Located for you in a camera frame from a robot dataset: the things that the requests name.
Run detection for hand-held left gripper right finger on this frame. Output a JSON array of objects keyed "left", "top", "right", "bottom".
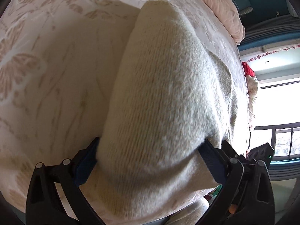
[{"left": 198, "top": 138, "right": 275, "bottom": 225}]

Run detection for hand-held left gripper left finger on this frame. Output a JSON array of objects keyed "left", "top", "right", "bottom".
[{"left": 25, "top": 136, "right": 106, "bottom": 225}]

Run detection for cream knit sweater black hearts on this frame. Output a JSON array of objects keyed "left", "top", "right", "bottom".
[{"left": 81, "top": 0, "right": 239, "bottom": 223}]

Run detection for grey curtain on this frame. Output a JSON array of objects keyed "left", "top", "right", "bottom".
[
  {"left": 238, "top": 14, "right": 300, "bottom": 52},
  {"left": 269, "top": 162, "right": 300, "bottom": 181}
]

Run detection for window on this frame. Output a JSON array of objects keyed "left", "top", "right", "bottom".
[{"left": 248, "top": 80, "right": 300, "bottom": 162}]

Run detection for person's leg in light pants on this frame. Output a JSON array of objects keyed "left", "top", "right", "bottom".
[{"left": 164, "top": 197, "right": 211, "bottom": 225}]

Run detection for plain red cloth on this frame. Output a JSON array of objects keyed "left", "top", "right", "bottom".
[{"left": 242, "top": 61, "right": 255, "bottom": 77}]

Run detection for floral patterned bed sheet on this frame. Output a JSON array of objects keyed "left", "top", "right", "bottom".
[{"left": 0, "top": 0, "right": 249, "bottom": 225}]

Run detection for hanging bead garland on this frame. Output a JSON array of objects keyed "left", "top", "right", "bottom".
[{"left": 241, "top": 44, "right": 300, "bottom": 62}]

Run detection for pink pillow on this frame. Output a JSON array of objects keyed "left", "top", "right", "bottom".
[{"left": 183, "top": 0, "right": 245, "bottom": 45}]

